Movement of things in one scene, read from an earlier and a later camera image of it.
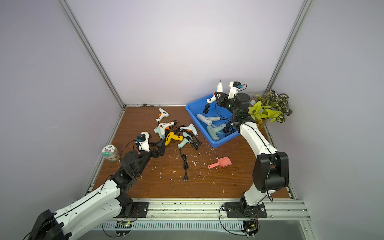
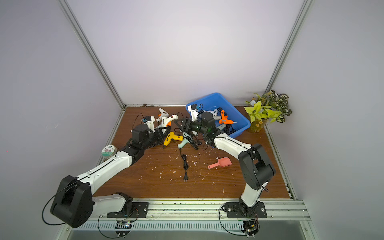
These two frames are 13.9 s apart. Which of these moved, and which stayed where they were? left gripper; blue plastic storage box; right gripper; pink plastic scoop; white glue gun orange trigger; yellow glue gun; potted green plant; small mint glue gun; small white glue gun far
Moved: left gripper; right gripper; white glue gun orange trigger
Stayed: potted green plant; yellow glue gun; small white glue gun far; blue plastic storage box; pink plastic scoop; small mint glue gun
